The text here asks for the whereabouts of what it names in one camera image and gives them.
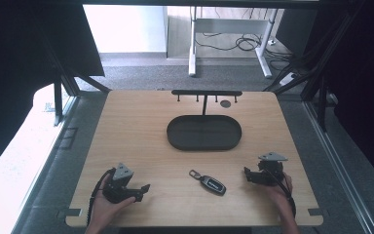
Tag white power strip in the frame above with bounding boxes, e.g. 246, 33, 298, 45
279, 71, 298, 88

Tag white desk frame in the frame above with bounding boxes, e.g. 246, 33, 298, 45
188, 6, 280, 79

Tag person's right hand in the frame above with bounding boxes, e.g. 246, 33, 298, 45
262, 172, 294, 208

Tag black floor cables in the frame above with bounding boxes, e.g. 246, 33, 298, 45
194, 8, 298, 72

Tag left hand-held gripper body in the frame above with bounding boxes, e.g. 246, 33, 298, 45
101, 162, 140, 205

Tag black metal stand frame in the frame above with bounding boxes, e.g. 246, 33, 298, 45
262, 0, 368, 133
40, 30, 112, 128

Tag dark curtain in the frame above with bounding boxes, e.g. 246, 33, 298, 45
305, 0, 374, 193
0, 0, 105, 182

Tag person's left hand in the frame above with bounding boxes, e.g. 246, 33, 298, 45
90, 175, 137, 226

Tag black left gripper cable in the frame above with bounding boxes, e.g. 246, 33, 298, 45
86, 167, 117, 227

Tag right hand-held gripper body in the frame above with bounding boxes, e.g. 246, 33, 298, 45
254, 151, 288, 187

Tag aluminium rail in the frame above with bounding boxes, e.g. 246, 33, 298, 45
302, 99, 374, 234

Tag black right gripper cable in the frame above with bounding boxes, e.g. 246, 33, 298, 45
265, 169, 297, 218

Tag black car key fob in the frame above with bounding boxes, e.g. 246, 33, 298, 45
188, 169, 227, 197

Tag black key rack with tray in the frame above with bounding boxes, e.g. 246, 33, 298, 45
166, 89, 243, 152

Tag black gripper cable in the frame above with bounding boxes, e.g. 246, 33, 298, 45
86, 167, 117, 227
265, 169, 297, 218

